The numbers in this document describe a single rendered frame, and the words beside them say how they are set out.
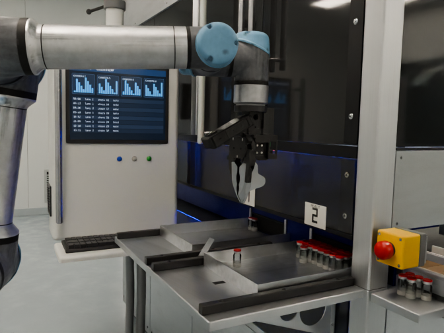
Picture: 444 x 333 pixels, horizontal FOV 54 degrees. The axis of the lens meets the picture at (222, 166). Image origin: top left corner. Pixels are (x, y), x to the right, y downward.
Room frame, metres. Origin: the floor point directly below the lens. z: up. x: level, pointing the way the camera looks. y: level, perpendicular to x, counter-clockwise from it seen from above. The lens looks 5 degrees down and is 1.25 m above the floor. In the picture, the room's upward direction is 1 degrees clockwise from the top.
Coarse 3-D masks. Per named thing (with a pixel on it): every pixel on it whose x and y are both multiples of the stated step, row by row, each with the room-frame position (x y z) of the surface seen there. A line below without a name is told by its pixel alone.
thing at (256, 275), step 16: (208, 256) 1.11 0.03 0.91; (224, 256) 1.16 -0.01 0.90; (256, 256) 1.21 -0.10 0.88; (272, 256) 1.22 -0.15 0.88; (288, 256) 1.23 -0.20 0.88; (224, 272) 1.04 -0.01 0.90; (240, 272) 1.08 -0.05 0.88; (256, 272) 1.08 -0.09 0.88; (272, 272) 1.09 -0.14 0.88; (288, 272) 1.09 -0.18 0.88; (304, 272) 1.09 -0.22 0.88; (320, 272) 1.10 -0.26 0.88; (336, 272) 1.02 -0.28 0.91; (240, 288) 0.97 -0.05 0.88; (256, 288) 0.91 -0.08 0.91; (272, 288) 0.93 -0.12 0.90
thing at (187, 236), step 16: (176, 224) 1.46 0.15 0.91; (192, 224) 1.49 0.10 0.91; (208, 224) 1.52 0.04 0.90; (224, 224) 1.55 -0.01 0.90; (240, 224) 1.58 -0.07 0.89; (176, 240) 1.31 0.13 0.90; (192, 240) 1.37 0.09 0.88; (224, 240) 1.26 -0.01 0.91; (240, 240) 1.28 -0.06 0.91; (256, 240) 1.31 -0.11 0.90; (272, 240) 1.34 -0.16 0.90; (288, 240) 1.37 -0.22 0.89
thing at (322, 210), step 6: (306, 204) 1.18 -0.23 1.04; (312, 204) 1.16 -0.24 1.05; (306, 210) 1.18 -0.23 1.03; (312, 210) 1.16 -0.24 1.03; (318, 210) 1.13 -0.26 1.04; (324, 210) 1.11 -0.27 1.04; (306, 216) 1.18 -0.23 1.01; (318, 216) 1.13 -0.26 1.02; (324, 216) 1.11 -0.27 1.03; (306, 222) 1.18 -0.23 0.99; (312, 222) 1.15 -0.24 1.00; (318, 222) 1.13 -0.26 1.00; (324, 222) 1.11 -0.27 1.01; (324, 228) 1.11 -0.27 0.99
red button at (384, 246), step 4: (384, 240) 0.92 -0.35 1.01; (376, 244) 0.92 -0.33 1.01; (380, 244) 0.91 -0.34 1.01; (384, 244) 0.90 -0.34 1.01; (388, 244) 0.90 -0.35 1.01; (376, 248) 0.92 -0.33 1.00; (380, 248) 0.91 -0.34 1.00; (384, 248) 0.90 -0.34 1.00; (388, 248) 0.90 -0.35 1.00; (392, 248) 0.90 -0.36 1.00; (376, 252) 0.92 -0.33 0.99; (380, 252) 0.91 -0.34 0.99; (384, 252) 0.90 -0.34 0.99; (388, 252) 0.89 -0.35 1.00; (392, 252) 0.90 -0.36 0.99; (380, 256) 0.91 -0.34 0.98; (384, 256) 0.90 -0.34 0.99; (388, 256) 0.90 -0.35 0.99
